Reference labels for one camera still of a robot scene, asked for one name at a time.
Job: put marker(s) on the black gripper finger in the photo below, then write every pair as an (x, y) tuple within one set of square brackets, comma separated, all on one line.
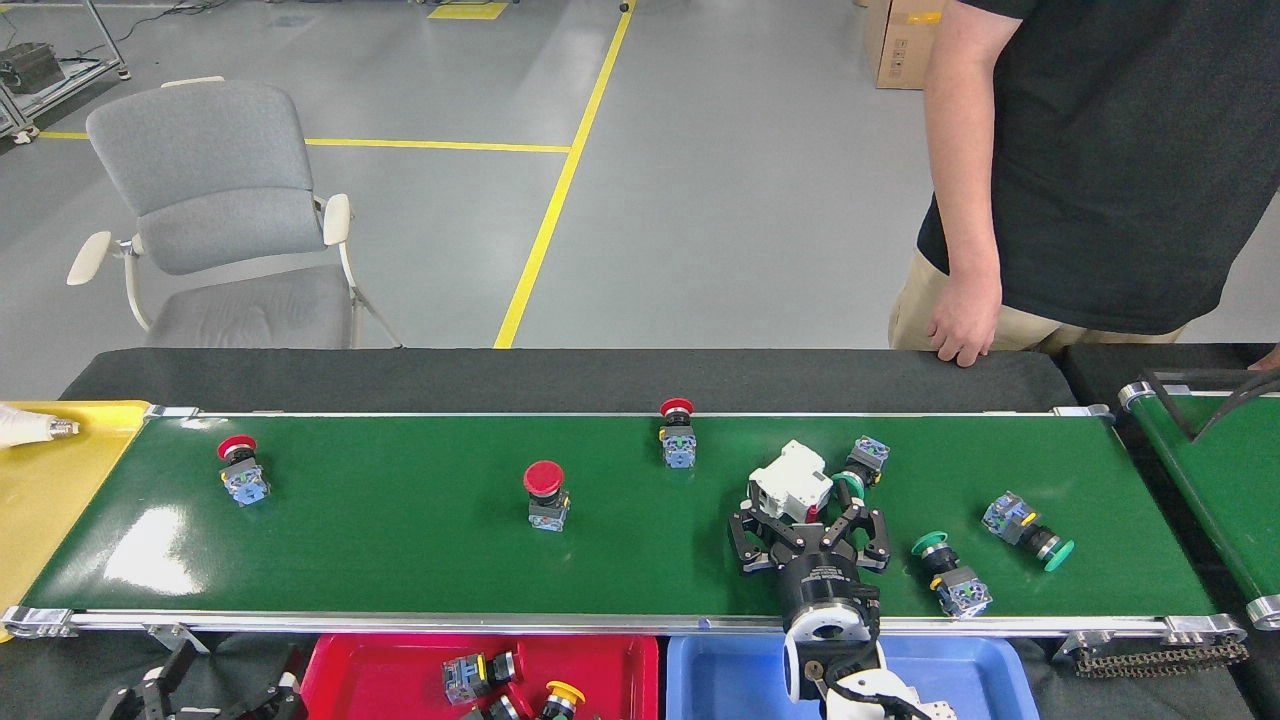
[(760, 545), (275, 705), (150, 700), (865, 540)]

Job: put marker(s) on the person's left hand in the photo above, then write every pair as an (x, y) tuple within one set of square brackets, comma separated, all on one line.
[(1270, 362)]

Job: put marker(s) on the yellow push button switch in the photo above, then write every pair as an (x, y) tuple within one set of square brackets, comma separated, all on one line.
[(565, 692)]

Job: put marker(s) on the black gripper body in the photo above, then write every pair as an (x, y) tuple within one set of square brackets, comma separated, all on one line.
[(825, 585)]

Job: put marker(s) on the white bulb with metal base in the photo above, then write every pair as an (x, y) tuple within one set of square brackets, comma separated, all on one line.
[(25, 425)]

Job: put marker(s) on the long green conveyor belt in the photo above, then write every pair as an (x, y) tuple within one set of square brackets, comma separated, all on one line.
[(400, 540)]

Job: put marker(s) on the grey padded chair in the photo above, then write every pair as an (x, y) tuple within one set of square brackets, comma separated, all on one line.
[(220, 160)]

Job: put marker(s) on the metal equipment cart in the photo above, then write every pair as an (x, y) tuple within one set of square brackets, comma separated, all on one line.
[(30, 68)]

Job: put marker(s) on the green conveyor with black guide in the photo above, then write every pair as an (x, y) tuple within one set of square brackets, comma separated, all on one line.
[(1220, 480)]

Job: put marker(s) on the yellow plastic bin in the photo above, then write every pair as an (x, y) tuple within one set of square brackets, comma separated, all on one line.
[(60, 500)]

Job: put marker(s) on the green push button switch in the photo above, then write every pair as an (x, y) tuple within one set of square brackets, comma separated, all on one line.
[(962, 592), (870, 453), (1010, 520)]

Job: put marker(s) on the person's right hand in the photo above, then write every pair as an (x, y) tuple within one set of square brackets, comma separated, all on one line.
[(965, 320)]

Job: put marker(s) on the cardboard box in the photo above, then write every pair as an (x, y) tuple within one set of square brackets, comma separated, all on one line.
[(900, 50)]

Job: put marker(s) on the red plastic tray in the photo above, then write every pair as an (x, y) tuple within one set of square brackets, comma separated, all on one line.
[(380, 680)]

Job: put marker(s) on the blue plastic tray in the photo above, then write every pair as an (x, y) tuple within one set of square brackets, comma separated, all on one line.
[(730, 680)]

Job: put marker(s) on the person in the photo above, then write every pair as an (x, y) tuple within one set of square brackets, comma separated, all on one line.
[(1120, 150)]

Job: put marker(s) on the white circuit breaker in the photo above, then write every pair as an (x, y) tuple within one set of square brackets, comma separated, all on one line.
[(790, 480)]

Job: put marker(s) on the black curved guide rail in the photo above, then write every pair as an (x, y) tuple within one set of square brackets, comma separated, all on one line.
[(1196, 430)]

